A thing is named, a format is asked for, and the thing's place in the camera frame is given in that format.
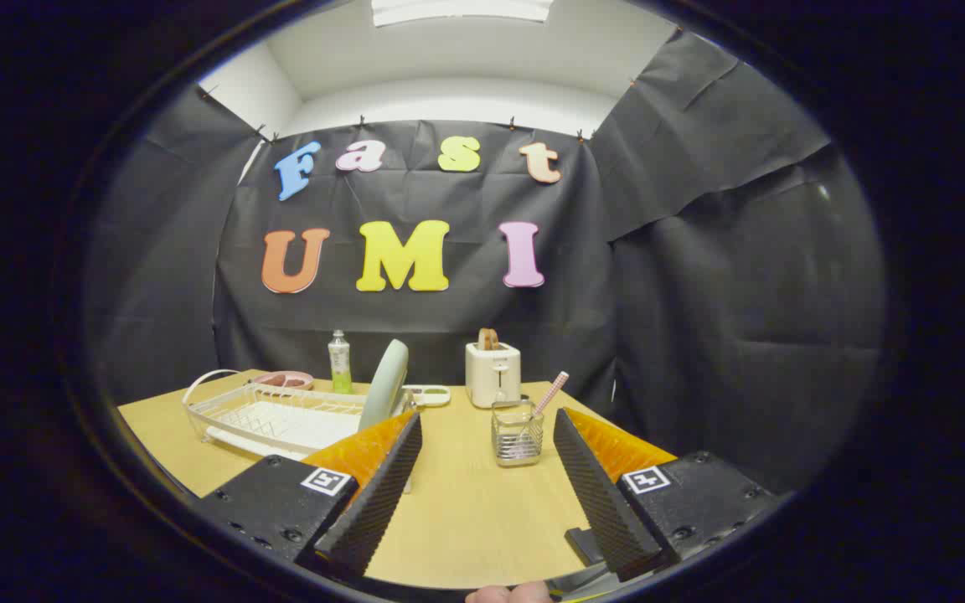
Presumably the white divided tray with beans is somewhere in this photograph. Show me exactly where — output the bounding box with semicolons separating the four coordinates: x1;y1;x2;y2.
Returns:
403;384;452;409

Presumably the pink checkered handle spoon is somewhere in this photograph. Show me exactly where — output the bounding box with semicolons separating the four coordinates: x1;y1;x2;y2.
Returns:
530;371;570;420

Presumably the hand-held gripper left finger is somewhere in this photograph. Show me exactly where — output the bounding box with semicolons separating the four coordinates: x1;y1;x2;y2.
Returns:
198;409;423;579

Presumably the pink oval dish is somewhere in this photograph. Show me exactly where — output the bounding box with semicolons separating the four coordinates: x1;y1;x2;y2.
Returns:
252;371;315;392

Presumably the clear bottle with green liquid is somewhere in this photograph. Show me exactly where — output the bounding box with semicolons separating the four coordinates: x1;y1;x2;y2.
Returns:
328;330;354;395

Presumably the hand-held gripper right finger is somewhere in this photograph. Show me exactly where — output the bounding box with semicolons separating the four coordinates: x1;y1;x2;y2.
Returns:
553;408;777;583

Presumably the white wire dish rack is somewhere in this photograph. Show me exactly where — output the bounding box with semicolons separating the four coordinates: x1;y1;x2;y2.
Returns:
183;368;416;461

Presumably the metal wire basket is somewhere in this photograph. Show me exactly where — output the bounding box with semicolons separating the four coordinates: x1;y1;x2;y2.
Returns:
492;398;545;467

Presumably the white toaster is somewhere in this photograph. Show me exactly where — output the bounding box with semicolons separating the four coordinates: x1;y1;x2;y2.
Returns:
465;342;523;410

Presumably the pale green plate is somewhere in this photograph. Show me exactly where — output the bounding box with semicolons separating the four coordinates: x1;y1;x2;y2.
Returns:
359;339;410;432

